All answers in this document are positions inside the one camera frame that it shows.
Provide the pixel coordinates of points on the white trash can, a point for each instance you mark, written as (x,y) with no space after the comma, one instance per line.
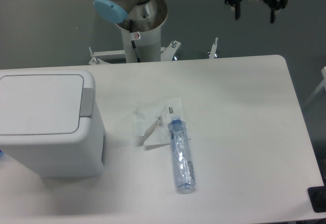
(50,122)

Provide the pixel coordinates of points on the clear plastic water bottle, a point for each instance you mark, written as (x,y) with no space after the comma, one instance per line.
(183,169)

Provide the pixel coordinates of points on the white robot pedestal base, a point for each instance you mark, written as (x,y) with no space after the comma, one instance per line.
(138,47)

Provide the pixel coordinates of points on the white levelling foot bracket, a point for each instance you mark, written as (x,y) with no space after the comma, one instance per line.
(213,53)

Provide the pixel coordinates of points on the white frame at right edge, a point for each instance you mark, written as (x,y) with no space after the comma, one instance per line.
(316,94)

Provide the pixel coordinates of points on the clear plastic wrapper bag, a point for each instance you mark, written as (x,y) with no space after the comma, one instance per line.
(150,121)

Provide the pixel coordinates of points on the black device at table edge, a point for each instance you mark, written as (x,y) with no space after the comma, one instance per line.
(317,198)

